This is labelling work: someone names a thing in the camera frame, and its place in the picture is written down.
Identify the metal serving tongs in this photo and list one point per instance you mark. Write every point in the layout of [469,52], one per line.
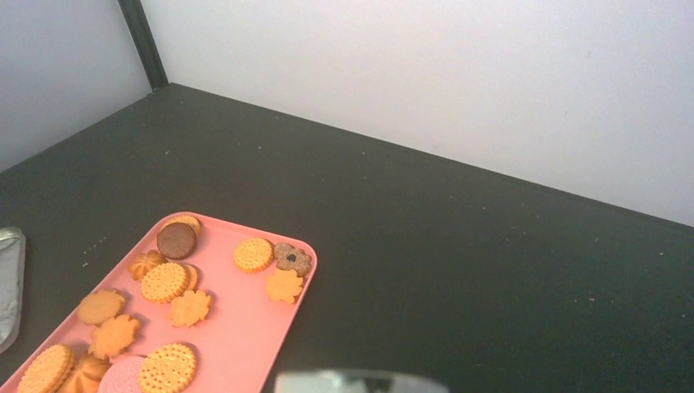
[355,381]

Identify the brown flower jam cookie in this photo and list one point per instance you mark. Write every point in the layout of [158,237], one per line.
[288,257]

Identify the orange flower cookie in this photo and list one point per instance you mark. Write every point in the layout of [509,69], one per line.
[284,285]

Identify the round orange cracker cookie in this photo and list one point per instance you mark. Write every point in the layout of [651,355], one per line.
[253,255]

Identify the pink cookie tray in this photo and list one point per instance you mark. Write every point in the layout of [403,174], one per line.
[235,345]

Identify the dark chocolate round cookie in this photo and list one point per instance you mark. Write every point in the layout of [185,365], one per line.
[176,241]

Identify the large round sandwich cookie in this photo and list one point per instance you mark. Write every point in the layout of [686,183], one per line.
[164,282]

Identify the clear plastic tin lid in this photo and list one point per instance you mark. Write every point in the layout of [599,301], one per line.
[12,283]

